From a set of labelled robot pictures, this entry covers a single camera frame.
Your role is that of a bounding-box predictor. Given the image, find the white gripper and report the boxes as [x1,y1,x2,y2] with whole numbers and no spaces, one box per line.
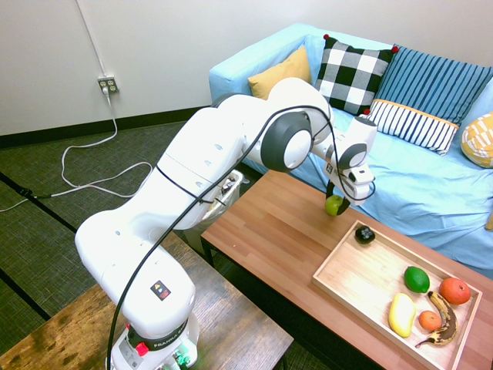
[324,156,376,218]

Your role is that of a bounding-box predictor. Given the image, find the green apple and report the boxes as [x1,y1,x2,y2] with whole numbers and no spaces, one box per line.
[324,194,347,217]

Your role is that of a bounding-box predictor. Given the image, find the wooden serving tray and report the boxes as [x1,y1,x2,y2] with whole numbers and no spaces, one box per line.
[310,219,484,370]

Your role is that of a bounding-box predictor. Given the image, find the black round fruit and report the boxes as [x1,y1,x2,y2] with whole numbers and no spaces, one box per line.
[354,225,377,245]

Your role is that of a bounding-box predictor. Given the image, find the reddish wooden coffee table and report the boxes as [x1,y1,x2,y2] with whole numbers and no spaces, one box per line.
[200,169,493,370]

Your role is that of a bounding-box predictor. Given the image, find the light blue sofa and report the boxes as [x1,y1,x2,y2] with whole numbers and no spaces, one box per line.
[209,22,493,281]

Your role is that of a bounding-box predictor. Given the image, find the white navy striped pillow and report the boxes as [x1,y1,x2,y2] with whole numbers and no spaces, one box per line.
[364,99,460,156]

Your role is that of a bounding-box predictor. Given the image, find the green lime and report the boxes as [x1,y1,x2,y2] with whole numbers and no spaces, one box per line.
[403,265,431,294]

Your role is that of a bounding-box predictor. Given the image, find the black white checkered pillow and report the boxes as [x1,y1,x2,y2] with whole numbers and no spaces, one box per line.
[314,33,400,116]

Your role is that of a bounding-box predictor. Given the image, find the yellow mango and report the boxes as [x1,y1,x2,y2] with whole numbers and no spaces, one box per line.
[387,292,418,339]

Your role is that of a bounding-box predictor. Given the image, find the plain mustard pillow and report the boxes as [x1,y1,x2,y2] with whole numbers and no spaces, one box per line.
[247,45,313,101]

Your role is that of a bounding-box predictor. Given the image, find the large orange fruit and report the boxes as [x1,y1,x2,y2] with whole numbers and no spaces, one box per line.
[438,277,472,306]

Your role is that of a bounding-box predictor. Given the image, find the blue striped pillow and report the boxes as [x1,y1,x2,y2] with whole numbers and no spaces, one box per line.
[375,45,493,126]

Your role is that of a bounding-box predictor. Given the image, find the small orange tangerine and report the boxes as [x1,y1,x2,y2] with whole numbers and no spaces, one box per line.
[418,310,443,331]

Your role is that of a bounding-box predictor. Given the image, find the yellow patterned bolster pillow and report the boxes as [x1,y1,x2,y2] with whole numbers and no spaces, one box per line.
[460,111,493,169]

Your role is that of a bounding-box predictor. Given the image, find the rustic dark wood table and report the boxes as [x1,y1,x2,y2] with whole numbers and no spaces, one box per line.
[0,230,294,370]

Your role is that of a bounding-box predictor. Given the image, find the spotted ripe banana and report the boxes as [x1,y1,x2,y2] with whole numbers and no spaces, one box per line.
[414,291,459,349]

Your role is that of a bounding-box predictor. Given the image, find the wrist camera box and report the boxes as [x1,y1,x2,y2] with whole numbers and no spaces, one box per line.
[346,166,377,185]

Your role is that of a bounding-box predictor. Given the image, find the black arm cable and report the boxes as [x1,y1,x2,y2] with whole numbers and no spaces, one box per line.
[106,106,377,370]

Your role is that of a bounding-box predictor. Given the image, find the white power cord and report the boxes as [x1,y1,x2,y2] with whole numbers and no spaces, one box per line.
[0,86,154,214]

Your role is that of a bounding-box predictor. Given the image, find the wall power outlet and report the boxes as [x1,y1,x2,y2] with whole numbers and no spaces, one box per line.
[97,76,120,95]

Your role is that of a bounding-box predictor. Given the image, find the white wall cable conduit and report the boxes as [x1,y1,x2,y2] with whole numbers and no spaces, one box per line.
[75,0,107,78]

